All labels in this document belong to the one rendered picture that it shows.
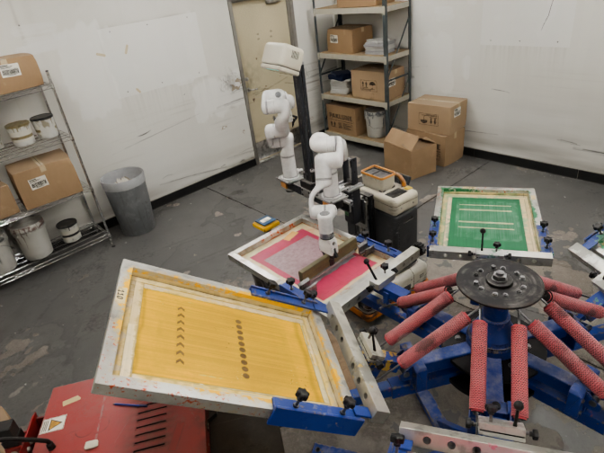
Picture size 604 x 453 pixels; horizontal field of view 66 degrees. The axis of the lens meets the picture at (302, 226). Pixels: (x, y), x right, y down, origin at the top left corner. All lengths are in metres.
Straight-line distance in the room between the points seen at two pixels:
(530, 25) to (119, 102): 4.41
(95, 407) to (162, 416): 0.27
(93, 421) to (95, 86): 4.08
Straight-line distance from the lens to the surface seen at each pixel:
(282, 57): 2.60
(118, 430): 1.80
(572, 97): 5.65
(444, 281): 2.03
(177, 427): 1.72
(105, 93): 5.47
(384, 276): 2.20
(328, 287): 2.36
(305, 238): 2.77
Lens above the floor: 2.39
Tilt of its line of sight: 30 degrees down
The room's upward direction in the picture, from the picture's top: 8 degrees counter-clockwise
